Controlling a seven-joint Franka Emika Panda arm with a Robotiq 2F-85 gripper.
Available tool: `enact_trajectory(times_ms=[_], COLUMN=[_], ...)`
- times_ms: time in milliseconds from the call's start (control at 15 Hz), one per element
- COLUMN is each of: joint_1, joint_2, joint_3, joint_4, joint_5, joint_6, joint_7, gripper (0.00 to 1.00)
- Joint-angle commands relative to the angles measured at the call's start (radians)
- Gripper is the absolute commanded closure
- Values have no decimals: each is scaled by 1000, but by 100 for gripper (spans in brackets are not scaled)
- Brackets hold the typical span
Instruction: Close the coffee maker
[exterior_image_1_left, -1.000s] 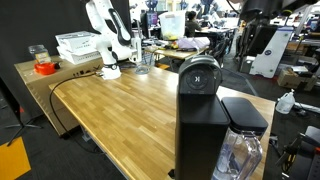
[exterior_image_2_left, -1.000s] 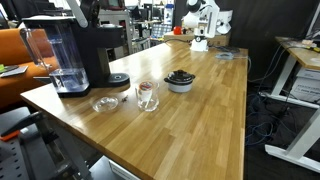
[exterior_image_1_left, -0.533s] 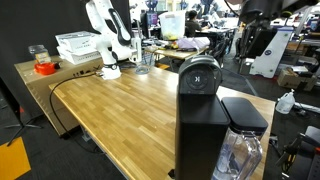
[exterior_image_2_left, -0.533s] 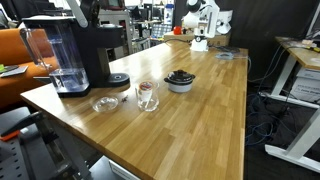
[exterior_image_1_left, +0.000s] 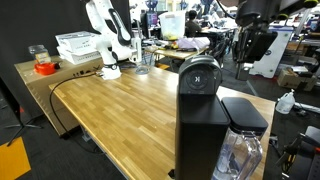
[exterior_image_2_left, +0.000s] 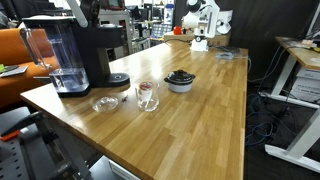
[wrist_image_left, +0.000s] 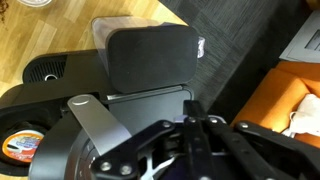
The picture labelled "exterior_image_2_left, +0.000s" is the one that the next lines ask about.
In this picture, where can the orange sofa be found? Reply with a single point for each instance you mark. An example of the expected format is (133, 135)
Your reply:
(13, 46)

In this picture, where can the red emergency stop button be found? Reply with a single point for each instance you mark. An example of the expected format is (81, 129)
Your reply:
(177, 30)

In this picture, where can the clear plastic lid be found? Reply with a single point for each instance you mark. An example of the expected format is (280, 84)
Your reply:
(105, 104)

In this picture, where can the grey tablet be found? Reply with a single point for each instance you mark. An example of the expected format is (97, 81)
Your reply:
(13, 71)

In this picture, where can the white coffee pod orange top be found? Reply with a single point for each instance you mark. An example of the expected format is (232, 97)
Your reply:
(145, 90)

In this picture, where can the large cardboard box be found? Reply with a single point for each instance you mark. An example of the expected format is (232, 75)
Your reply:
(178, 37)

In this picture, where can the white ceramic pot black lid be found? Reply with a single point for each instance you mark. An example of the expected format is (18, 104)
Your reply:
(180, 81)

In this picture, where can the small dark clip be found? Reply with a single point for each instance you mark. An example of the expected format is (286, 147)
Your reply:
(125, 98)

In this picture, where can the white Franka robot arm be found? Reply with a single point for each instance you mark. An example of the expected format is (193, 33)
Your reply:
(203, 20)

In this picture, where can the clear drinking glass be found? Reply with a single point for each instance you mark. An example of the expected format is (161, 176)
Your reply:
(148, 103)

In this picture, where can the clear water tank black lid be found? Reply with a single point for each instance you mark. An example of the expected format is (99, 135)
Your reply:
(66, 50)

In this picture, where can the black coffee maker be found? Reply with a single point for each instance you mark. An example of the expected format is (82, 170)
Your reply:
(96, 60)

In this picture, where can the white box under desk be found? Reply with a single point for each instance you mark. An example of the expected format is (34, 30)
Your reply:
(306, 86)

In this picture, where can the white frame wooden desk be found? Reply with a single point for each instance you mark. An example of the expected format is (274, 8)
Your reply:
(305, 140)

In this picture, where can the black perforated cart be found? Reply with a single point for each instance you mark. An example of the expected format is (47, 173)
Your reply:
(30, 156)

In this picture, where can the grey metal cabinet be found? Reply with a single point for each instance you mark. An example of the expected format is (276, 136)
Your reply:
(116, 20)

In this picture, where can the clear round dish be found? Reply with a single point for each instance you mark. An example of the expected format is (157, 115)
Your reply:
(225, 56)

